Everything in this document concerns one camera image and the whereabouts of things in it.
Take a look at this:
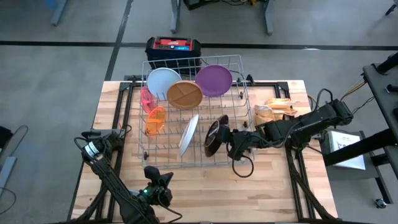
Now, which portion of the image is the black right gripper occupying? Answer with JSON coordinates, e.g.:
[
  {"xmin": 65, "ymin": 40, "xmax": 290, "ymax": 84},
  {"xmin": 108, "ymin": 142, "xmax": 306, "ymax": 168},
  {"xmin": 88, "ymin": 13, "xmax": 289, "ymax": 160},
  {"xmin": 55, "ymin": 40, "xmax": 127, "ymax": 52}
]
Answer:
[{"xmin": 218, "ymin": 114, "xmax": 261, "ymax": 161}]

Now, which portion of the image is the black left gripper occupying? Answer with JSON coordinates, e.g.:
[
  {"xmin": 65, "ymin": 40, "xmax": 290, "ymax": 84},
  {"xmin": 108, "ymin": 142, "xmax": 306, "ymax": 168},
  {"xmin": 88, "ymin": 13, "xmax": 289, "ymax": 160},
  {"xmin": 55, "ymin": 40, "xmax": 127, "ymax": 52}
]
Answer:
[{"xmin": 138, "ymin": 166, "xmax": 174, "ymax": 207}]

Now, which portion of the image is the dark glossy plate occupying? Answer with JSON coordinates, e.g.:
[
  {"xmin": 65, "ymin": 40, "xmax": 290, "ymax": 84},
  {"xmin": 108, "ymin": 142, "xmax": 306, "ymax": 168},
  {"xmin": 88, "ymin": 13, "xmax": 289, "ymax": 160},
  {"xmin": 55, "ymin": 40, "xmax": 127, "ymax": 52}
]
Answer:
[{"xmin": 203, "ymin": 120, "xmax": 222, "ymax": 158}]

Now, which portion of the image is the blue patterned plate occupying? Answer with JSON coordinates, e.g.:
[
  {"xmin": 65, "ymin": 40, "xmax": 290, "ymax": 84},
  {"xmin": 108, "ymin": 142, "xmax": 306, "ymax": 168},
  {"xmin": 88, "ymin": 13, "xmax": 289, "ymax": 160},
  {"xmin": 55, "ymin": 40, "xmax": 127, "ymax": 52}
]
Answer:
[{"xmin": 178, "ymin": 114, "xmax": 200, "ymax": 157}]

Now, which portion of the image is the purple plate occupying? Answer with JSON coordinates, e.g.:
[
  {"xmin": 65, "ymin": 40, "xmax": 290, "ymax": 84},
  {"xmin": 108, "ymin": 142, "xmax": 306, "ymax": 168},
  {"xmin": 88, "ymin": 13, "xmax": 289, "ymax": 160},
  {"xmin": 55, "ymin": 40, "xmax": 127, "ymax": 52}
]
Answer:
[{"xmin": 195, "ymin": 64, "xmax": 233, "ymax": 98}]

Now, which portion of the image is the brown divided plate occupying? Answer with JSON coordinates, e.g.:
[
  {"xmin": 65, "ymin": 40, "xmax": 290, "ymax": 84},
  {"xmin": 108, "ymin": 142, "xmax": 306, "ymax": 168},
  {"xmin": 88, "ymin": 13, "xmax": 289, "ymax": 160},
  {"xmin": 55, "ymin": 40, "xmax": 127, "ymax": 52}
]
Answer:
[{"xmin": 166, "ymin": 80, "xmax": 204, "ymax": 110}]

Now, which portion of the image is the orange translucent plate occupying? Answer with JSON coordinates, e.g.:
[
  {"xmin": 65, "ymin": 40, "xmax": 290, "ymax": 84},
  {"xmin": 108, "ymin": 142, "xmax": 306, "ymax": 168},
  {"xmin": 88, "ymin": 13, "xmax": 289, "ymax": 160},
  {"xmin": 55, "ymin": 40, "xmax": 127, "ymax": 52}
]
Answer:
[{"xmin": 144, "ymin": 105, "xmax": 167, "ymax": 138}]

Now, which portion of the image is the pink translucent plate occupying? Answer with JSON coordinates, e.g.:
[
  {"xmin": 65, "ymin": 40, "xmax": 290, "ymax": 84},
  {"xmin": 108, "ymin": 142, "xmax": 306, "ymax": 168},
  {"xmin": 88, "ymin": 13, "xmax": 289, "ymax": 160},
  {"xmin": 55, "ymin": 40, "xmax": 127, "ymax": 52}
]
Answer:
[{"xmin": 140, "ymin": 86, "xmax": 159, "ymax": 114}]

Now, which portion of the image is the light blue plate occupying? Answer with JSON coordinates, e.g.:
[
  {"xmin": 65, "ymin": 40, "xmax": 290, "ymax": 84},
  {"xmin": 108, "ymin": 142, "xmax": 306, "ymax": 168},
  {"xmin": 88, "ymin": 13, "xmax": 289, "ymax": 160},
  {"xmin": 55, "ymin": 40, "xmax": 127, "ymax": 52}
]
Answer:
[{"xmin": 146, "ymin": 67, "xmax": 183, "ymax": 101}]

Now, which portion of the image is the grey desk leg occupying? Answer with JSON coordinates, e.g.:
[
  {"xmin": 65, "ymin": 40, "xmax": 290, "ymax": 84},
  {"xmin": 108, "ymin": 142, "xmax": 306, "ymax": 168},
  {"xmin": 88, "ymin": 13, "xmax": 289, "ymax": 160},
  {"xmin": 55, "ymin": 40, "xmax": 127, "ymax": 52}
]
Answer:
[
  {"xmin": 51, "ymin": 0, "xmax": 68, "ymax": 27},
  {"xmin": 170, "ymin": 0, "xmax": 182, "ymax": 34},
  {"xmin": 264, "ymin": 0, "xmax": 274, "ymax": 35}
]

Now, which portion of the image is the grey box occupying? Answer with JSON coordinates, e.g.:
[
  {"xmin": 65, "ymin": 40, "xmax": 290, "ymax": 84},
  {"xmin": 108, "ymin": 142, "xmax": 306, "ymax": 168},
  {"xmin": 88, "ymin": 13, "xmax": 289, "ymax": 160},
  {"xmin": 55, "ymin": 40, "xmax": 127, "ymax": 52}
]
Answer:
[{"xmin": 320, "ymin": 129, "xmax": 379, "ymax": 181}]

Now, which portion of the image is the white printed manual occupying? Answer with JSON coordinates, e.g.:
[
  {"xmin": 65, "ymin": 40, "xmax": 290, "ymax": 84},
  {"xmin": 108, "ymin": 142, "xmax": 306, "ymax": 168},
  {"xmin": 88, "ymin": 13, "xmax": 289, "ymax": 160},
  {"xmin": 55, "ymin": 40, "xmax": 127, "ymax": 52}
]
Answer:
[{"xmin": 329, "ymin": 131, "xmax": 367, "ymax": 171}]

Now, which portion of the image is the black equipment box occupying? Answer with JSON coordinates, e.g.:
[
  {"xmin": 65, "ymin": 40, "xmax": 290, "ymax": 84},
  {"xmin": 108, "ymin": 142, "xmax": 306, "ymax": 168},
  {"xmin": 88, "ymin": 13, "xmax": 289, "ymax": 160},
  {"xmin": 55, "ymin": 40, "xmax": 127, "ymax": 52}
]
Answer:
[{"xmin": 183, "ymin": 0, "xmax": 218, "ymax": 10}]

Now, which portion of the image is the black equipment stand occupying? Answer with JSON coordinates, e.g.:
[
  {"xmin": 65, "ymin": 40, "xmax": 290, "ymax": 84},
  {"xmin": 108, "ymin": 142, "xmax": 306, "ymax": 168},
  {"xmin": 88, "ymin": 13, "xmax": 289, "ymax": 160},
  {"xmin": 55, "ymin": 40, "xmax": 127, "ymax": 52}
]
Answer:
[{"xmin": 323, "ymin": 51, "xmax": 398, "ymax": 206}]

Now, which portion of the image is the black chair leg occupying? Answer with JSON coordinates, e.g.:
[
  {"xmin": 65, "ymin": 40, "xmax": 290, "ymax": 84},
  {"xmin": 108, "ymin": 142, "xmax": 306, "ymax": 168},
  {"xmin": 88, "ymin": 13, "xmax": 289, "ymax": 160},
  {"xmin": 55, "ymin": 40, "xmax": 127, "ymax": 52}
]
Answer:
[{"xmin": 385, "ymin": 0, "xmax": 398, "ymax": 16}]

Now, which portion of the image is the grey wire dish rack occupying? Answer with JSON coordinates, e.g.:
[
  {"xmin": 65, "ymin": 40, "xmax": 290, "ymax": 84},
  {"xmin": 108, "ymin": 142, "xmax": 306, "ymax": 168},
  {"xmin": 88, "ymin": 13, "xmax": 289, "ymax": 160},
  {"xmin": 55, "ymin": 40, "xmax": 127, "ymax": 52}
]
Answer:
[{"xmin": 137, "ymin": 55, "xmax": 256, "ymax": 170}]

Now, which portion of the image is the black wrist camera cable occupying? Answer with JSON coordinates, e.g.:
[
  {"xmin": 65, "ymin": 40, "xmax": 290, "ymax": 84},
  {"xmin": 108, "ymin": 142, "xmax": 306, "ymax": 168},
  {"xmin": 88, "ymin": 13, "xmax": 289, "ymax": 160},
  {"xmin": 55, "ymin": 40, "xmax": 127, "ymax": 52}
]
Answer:
[{"xmin": 229, "ymin": 145, "xmax": 255, "ymax": 179}]

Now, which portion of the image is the black aluminium table frame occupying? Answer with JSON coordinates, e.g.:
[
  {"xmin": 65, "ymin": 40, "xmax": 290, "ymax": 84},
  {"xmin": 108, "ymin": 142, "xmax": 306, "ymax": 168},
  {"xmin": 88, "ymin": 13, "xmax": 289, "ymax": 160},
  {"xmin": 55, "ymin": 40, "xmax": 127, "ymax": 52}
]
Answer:
[{"xmin": 67, "ymin": 74, "xmax": 343, "ymax": 224}]

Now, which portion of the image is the yellow cable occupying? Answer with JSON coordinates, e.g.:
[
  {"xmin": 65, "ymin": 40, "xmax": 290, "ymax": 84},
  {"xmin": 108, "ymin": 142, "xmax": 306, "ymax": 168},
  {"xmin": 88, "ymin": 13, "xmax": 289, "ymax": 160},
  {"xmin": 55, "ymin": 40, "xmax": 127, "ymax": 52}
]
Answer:
[{"xmin": 307, "ymin": 78, "xmax": 367, "ymax": 110}]

